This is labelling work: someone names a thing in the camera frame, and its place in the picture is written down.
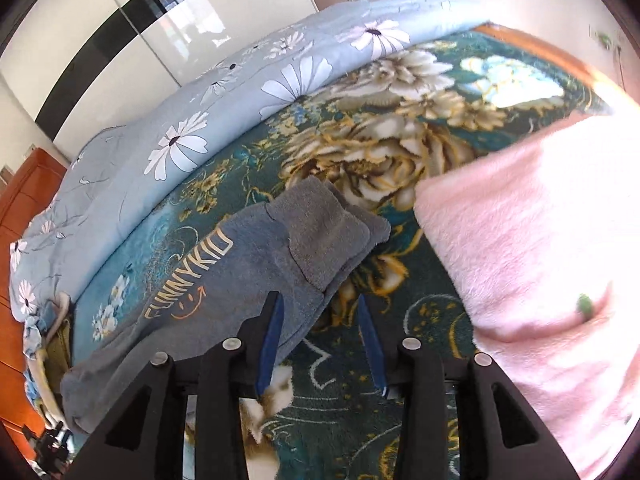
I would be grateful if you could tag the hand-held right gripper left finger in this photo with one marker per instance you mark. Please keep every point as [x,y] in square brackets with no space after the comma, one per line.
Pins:
[272,335]

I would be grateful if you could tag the white glossy wardrobe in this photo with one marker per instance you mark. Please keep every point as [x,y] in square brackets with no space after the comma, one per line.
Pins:
[100,35]

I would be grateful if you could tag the light blue floral pillow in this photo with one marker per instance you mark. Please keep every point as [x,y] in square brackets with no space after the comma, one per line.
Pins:
[50,240]

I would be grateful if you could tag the grey sweater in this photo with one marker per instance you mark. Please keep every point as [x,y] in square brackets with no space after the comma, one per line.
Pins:
[200,285]

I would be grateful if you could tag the beige sweater with yellow pattern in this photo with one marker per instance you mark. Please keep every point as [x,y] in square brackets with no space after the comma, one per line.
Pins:
[57,355]

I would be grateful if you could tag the light blue floral quilt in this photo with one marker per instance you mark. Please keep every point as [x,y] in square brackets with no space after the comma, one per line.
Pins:
[200,110]

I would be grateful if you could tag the pink fleece garment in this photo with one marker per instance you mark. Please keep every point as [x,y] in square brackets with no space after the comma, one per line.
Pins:
[525,240]

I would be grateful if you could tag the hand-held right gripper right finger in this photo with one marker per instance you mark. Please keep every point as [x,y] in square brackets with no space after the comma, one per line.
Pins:
[370,345]

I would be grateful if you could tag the wooden bed headboard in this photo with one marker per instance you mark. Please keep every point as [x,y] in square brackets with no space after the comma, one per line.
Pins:
[25,195]

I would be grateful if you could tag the wall socket with plug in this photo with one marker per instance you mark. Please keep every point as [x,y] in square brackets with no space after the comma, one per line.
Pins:
[605,37]

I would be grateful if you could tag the teal floral blanket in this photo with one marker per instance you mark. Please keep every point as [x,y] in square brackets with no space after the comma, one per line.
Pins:
[380,160]

